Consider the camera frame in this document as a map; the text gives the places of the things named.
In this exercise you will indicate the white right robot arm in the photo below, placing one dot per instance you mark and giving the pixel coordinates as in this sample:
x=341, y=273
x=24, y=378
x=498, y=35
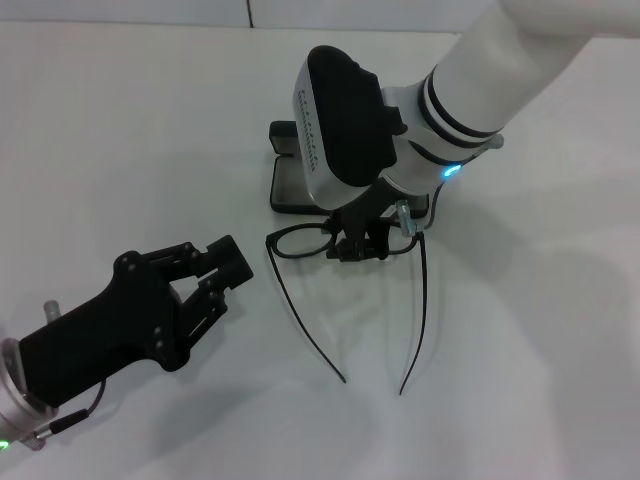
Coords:
x=475, y=75

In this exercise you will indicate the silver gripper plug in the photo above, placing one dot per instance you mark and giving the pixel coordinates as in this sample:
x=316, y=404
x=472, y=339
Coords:
x=52, y=312
x=406, y=217

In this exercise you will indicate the silver-black right wrist camera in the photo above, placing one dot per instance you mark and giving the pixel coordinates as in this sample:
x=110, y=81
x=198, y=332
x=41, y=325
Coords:
x=350, y=125

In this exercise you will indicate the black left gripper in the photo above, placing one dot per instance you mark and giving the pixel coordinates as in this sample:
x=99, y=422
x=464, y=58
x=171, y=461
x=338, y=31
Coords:
x=110, y=330

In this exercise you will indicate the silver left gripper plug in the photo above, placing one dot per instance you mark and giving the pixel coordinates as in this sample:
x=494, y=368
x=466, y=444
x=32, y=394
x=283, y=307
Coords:
x=52, y=312

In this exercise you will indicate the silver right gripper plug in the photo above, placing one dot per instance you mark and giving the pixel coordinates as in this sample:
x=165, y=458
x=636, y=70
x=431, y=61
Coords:
x=406, y=217

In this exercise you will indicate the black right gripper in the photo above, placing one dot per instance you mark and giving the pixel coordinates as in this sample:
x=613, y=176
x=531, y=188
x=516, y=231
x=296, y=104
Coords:
x=370, y=207

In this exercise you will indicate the black oval-lens glasses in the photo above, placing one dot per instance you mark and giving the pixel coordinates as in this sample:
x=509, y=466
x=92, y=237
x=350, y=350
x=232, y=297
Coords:
x=270, y=240

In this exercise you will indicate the black hard glasses case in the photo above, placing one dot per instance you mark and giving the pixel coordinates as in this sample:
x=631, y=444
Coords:
x=287, y=180

